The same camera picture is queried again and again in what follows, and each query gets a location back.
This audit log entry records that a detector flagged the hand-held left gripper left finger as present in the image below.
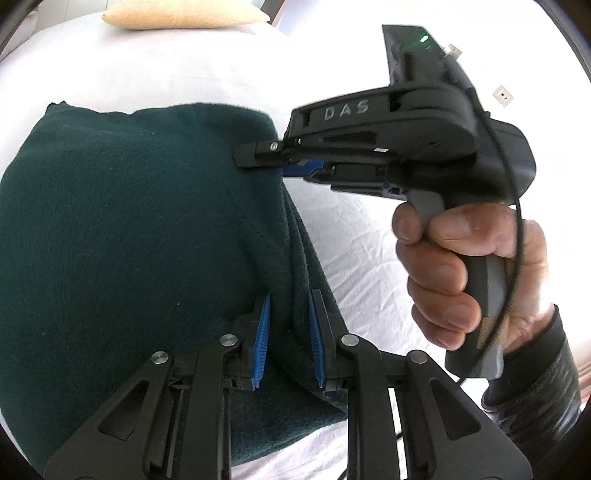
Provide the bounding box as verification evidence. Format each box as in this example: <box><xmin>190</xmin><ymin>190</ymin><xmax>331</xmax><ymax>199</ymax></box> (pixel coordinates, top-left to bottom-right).
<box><xmin>44</xmin><ymin>292</ymin><xmax>272</xmax><ymax>480</ymax></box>

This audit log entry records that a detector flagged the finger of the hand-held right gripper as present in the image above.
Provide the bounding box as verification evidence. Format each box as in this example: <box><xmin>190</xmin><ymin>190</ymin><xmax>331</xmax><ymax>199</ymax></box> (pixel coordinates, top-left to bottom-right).
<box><xmin>279</xmin><ymin>159</ymin><xmax>334</xmax><ymax>185</ymax></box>
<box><xmin>233</xmin><ymin>140</ymin><xmax>297</xmax><ymax>169</ymax></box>

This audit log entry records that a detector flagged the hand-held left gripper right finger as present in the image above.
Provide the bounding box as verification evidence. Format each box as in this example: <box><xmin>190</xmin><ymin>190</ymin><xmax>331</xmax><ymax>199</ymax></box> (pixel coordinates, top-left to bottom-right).
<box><xmin>307</xmin><ymin>289</ymin><xmax>540</xmax><ymax>480</ymax></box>

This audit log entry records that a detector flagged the dark green knit sweater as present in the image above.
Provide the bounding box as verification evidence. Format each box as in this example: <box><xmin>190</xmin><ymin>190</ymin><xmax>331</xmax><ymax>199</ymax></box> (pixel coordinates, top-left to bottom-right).
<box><xmin>0</xmin><ymin>102</ymin><xmax>352</xmax><ymax>472</ymax></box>

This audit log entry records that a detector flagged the person's right forearm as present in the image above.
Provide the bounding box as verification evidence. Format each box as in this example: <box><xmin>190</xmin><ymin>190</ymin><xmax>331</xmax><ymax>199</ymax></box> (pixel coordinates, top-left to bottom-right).
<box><xmin>480</xmin><ymin>305</ymin><xmax>583</xmax><ymax>446</ymax></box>

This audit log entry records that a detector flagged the person's right hand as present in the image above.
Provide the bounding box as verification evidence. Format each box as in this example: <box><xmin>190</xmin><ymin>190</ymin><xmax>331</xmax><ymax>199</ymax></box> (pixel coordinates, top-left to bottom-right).
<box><xmin>392</xmin><ymin>203</ymin><xmax>555</xmax><ymax>355</ymax></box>

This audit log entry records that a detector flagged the white bed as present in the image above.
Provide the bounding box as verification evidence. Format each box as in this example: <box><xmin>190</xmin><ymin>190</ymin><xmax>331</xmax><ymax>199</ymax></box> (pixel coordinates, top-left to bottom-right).
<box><xmin>0</xmin><ymin>11</ymin><xmax>568</xmax><ymax>480</ymax></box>

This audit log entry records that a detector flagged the yellow pillow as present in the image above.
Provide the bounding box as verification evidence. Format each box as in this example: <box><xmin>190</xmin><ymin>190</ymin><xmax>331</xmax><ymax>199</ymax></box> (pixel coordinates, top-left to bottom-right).
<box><xmin>102</xmin><ymin>0</ymin><xmax>271</xmax><ymax>31</ymax></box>

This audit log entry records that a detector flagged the black cable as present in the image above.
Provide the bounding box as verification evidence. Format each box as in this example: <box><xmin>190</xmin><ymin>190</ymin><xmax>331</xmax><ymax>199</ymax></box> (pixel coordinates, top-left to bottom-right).
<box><xmin>457</xmin><ymin>83</ymin><xmax>526</xmax><ymax>384</ymax></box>

